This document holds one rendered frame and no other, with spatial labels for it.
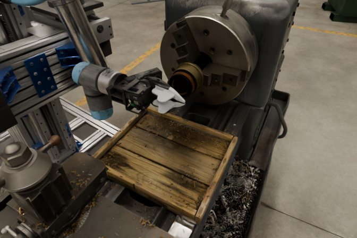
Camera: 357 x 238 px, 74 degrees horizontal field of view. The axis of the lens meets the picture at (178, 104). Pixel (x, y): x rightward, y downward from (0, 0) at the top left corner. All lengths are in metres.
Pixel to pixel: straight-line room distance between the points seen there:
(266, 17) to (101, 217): 0.72
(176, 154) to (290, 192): 1.24
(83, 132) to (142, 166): 1.23
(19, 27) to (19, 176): 0.85
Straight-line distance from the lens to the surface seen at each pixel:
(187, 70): 0.68
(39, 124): 1.40
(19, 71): 1.12
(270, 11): 0.85
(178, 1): 0.95
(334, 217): 1.89
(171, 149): 0.76
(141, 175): 0.71
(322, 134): 2.40
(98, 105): 0.80
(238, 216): 1.00
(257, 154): 1.26
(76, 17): 0.82
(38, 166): 0.46
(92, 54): 0.85
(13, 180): 0.46
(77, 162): 0.60
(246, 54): 0.73
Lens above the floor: 1.46
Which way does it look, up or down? 38 degrees down
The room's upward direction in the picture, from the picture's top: straight up
